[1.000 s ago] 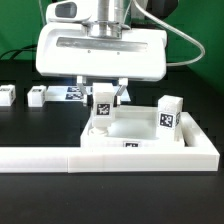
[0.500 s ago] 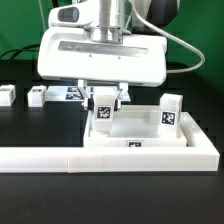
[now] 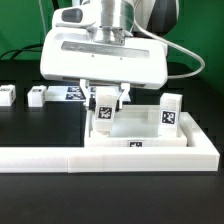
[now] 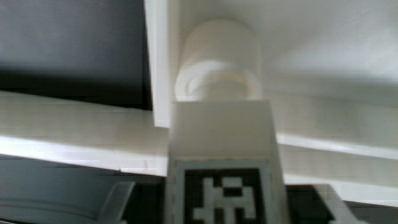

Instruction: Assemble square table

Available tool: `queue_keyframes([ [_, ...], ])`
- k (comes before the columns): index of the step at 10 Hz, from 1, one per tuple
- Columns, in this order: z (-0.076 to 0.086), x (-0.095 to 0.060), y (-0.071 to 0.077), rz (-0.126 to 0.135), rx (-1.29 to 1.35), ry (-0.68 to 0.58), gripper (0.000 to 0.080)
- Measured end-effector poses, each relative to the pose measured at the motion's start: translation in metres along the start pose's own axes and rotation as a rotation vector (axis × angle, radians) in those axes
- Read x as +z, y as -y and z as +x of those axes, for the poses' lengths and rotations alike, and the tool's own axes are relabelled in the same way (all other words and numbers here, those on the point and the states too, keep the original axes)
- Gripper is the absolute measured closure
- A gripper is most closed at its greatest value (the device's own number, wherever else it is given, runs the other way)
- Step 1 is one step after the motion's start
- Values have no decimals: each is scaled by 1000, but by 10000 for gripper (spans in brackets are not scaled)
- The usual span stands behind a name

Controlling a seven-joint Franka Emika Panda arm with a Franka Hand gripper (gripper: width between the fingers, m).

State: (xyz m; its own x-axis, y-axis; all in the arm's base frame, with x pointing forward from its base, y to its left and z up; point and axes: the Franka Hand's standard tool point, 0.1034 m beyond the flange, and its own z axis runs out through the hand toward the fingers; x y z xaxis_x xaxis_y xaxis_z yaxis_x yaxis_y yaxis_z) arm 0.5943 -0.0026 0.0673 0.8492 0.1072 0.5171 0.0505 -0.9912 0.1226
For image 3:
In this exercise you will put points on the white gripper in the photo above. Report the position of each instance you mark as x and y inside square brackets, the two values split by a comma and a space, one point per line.
[69, 54]

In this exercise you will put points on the white square tabletop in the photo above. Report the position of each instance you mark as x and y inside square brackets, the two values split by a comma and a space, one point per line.
[134, 126]

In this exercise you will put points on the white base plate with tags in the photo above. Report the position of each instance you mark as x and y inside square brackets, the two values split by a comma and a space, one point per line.
[75, 93]

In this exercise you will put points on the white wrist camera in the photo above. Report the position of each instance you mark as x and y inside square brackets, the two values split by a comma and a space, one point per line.
[74, 17]

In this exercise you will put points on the white L-shaped obstacle wall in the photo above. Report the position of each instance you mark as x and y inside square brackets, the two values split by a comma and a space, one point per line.
[199, 155]

